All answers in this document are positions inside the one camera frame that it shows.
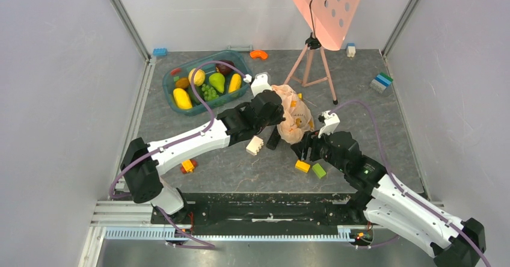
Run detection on translucent banana print plastic bag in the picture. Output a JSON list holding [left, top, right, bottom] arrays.
[[271, 85, 315, 144]]

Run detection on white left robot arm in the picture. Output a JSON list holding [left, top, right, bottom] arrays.
[[121, 90, 284, 223]]

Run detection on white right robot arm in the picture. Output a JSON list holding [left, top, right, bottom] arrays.
[[291, 131, 486, 266]]

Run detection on small yellow fake mango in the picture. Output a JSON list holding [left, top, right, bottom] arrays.
[[228, 73, 242, 93]]

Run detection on green fake grapes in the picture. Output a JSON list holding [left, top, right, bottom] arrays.
[[201, 84, 219, 102]]

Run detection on green fake pear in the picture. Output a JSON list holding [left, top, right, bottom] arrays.
[[209, 72, 226, 93]]

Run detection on dark green fake avocado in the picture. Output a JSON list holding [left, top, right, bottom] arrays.
[[187, 87, 203, 105]]

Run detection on dark red fake fruit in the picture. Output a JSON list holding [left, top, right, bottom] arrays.
[[215, 60, 235, 76]]

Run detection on yellow fake lemon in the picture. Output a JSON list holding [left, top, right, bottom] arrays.
[[188, 68, 206, 87]]

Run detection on large yellow fake mango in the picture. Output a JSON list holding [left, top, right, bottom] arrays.
[[173, 88, 193, 109]]

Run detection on brown fake kiwi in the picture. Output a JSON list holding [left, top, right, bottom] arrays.
[[175, 77, 190, 90]]

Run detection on cream toy brick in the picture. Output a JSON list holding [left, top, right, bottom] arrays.
[[245, 136, 264, 156]]

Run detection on green toy brick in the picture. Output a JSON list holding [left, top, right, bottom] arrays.
[[312, 164, 327, 179]]

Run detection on yellow toy brick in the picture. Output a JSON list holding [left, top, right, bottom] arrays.
[[295, 160, 311, 173]]

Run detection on teal plastic basket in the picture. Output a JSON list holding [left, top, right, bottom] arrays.
[[162, 50, 252, 116]]

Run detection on orange curved toy brick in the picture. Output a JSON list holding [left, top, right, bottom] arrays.
[[250, 50, 268, 60]]

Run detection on orange red toy brick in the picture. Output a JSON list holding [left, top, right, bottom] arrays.
[[180, 159, 198, 174]]

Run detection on stacked grey blue green bricks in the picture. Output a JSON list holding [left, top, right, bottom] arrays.
[[369, 72, 393, 93]]

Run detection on white toy brick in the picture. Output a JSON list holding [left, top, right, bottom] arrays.
[[346, 43, 356, 58]]

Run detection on blue toy brick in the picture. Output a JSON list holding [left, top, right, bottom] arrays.
[[152, 48, 168, 57]]

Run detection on pink perforated board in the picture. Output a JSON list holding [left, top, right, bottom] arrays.
[[292, 0, 361, 51]]

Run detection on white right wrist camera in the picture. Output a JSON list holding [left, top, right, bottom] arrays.
[[318, 111, 340, 138]]

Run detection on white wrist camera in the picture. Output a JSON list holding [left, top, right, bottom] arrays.
[[250, 72, 272, 97], [318, 111, 340, 138]]

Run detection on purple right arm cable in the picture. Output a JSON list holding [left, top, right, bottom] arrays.
[[327, 99, 492, 267]]

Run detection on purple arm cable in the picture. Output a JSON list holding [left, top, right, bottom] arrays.
[[108, 60, 253, 250], [327, 99, 492, 267]]

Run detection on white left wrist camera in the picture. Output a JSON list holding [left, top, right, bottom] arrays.
[[250, 72, 272, 97]]

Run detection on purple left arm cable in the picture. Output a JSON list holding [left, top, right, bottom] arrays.
[[108, 60, 253, 250]]

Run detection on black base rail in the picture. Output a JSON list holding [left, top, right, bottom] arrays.
[[169, 192, 367, 236]]

